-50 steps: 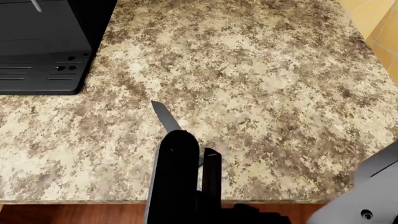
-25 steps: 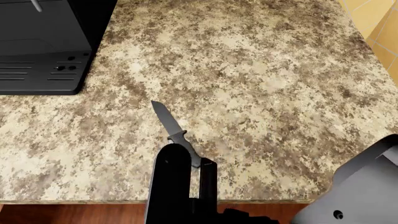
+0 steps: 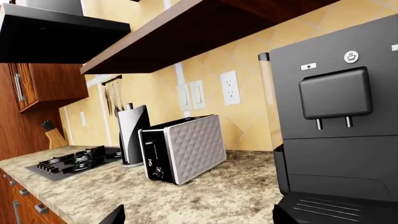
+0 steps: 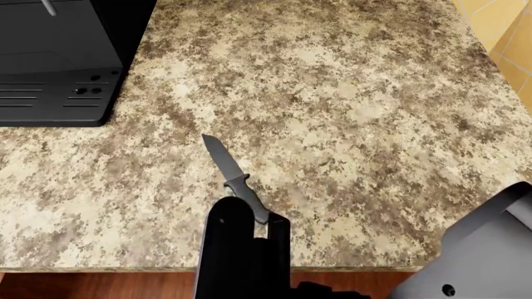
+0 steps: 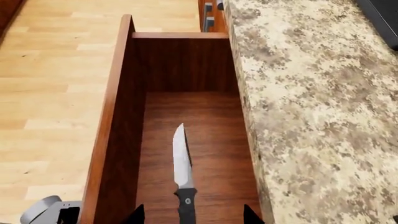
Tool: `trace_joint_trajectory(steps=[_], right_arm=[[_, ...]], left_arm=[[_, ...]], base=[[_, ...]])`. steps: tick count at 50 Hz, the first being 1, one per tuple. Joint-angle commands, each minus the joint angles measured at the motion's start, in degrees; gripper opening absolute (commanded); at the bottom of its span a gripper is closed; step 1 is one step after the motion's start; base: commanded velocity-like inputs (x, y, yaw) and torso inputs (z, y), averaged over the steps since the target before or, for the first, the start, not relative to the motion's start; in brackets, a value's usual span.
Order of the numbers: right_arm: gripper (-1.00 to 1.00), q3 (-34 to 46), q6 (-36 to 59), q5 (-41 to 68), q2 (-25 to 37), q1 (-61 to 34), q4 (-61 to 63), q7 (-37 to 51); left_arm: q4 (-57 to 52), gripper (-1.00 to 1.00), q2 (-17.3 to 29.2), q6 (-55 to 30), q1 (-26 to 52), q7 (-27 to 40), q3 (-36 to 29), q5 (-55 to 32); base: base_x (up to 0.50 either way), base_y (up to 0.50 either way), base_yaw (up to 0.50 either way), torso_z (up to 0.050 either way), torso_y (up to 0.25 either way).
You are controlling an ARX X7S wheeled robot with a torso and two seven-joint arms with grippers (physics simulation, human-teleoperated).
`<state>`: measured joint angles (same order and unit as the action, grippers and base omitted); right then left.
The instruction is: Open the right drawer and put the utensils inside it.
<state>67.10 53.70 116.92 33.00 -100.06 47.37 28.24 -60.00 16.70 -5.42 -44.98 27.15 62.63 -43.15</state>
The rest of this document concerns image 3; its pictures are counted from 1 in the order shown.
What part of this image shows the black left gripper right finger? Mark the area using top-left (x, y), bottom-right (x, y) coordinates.
top-left (272, 203), bottom-right (289, 224)

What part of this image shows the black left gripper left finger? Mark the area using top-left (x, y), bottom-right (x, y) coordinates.
top-left (98, 203), bottom-right (126, 224)

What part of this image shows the black gas cooktop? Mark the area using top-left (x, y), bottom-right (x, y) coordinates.
top-left (24, 144), bottom-right (124, 183)

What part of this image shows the paper towel roll holder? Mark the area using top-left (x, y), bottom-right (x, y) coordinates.
top-left (116, 102), bottom-right (152, 169)

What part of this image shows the wooden base cabinet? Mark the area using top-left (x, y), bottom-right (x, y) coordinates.
top-left (0, 167), bottom-right (67, 224)

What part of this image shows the black coffee machine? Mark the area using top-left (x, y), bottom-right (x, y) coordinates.
top-left (257, 13), bottom-right (398, 224)

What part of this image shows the wooden knife block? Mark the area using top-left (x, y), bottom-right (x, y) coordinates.
top-left (41, 119), bottom-right (69, 150)

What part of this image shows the silver black toaster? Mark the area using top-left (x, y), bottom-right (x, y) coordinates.
top-left (137, 114), bottom-right (228, 186)

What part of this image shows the hanging metal whisk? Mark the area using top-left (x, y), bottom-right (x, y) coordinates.
top-left (111, 82), bottom-right (120, 113)

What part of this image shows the hanging dark utensil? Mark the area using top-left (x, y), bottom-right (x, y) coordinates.
top-left (103, 84), bottom-right (112, 117)

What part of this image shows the hanging metal spatula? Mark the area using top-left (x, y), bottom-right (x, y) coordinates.
top-left (116, 80), bottom-right (126, 111)

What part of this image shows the white double power outlet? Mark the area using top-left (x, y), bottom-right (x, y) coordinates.
top-left (220, 70), bottom-right (242, 106)

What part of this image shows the wooden upper cabinet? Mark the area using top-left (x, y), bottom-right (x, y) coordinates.
top-left (7, 62), bottom-right (90, 114)

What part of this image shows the black range hood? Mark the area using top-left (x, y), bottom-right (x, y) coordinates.
top-left (0, 0), bottom-right (132, 65)

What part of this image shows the silver cabinet door handle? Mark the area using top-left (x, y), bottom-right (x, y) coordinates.
top-left (12, 200), bottom-right (22, 224)

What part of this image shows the black utensil rail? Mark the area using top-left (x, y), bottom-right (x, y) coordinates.
top-left (101, 75), bottom-right (123, 86)

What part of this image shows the white light switch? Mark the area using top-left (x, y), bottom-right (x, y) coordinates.
top-left (189, 79), bottom-right (207, 110)

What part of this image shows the silver upper cabinet handle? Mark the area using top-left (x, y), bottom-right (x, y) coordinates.
top-left (13, 73), bottom-right (26, 103)

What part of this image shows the dark wooden wall shelf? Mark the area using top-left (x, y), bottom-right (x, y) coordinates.
top-left (80, 0), bottom-right (340, 75)

